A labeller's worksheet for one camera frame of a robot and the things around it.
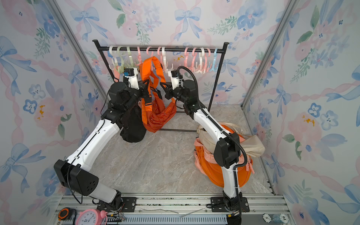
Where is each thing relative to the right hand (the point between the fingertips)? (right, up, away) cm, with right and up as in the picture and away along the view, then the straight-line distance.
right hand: (161, 82), depth 75 cm
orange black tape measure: (-45, -66, -6) cm, 80 cm away
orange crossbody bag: (+28, -49, +1) cm, 56 cm away
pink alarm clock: (-33, -68, -7) cm, 76 cm away
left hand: (-5, 0, -7) cm, 8 cm away
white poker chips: (+57, -67, -8) cm, 89 cm away
